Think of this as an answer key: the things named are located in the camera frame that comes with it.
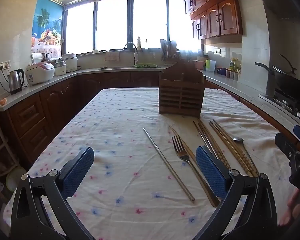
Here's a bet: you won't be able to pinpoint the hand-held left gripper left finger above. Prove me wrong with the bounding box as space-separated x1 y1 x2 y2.
10 146 100 240

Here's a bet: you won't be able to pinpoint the dark framed window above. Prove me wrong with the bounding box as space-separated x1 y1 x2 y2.
62 0 203 55

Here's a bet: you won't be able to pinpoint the wooden utensil holder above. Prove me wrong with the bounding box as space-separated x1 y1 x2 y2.
158 59 205 118

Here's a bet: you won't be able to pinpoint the yellow cooking oil bottle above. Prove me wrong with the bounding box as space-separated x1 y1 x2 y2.
229 58 241 72

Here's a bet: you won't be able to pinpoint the clear cup with green insert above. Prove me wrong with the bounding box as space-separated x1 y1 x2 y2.
204 59 216 72

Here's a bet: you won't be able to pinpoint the silver spoon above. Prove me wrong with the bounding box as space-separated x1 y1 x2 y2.
232 136 260 176

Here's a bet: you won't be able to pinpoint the wooden wall cabinets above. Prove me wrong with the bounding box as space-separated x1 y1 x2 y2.
179 0 243 40

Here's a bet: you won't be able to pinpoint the silver fork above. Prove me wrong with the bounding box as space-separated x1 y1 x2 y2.
172 135 199 170

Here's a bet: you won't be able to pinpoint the bundle of wooden chopsticks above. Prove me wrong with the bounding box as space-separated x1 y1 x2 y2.
212 119 259 177

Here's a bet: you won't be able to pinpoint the white pink rice cooker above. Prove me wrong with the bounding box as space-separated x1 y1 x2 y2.
25 62 55 85

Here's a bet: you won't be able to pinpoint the tropical fruit wall poster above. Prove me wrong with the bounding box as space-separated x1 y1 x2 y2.
31 0 65 47

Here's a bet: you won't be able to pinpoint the dark wooden base cabinets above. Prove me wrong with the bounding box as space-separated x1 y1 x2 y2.
0 70 300 170

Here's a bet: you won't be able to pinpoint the dark silver chopstick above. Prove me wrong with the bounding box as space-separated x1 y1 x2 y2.
193 121 219 159

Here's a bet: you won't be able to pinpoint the black wok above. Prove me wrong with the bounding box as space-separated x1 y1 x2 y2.
255 54 300 100

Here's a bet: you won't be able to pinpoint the dish rack with cutting boards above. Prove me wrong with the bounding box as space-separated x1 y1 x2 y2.
160 39 180 62

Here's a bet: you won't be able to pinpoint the person's right hand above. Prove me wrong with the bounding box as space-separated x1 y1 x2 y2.
279 189 300 228

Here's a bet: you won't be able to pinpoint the small white food steamer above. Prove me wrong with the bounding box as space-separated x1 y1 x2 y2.
54 59 67 77

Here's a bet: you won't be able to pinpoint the grey kitchen countertop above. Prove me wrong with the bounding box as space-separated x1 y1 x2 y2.
0 65 300 140

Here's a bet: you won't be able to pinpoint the floral white tablecloth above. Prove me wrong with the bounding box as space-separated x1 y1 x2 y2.
0 87 300 240

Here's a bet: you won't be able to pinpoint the corner storage shelf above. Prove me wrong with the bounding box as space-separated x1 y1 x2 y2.
0 112 27 193

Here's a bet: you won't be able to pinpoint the gas stove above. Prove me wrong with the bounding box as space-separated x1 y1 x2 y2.
259 89 300 119

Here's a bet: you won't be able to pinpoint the hanging dish towel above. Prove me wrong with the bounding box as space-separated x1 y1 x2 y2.
105 51 121 62

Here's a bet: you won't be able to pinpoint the silver metal chopstick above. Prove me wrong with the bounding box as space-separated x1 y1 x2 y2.
143 128 195 202

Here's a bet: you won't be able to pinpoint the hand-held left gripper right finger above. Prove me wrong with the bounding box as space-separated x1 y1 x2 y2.
195 145 278 240

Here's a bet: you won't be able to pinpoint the white electric cooker pot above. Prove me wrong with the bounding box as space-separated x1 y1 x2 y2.
62 52 78 73

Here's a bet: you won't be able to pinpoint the steel electric kettle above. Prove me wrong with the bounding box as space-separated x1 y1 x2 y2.
7 68 25 95

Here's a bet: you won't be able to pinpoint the kitchen sink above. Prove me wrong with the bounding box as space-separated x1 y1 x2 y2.
97 65 163 70

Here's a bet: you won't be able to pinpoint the chrome kitchen faucet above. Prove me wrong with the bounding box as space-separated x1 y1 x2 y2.
124 42 138 67

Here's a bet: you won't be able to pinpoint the gold chopstick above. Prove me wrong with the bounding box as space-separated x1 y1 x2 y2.
198 119 231 170
209 121 253 177

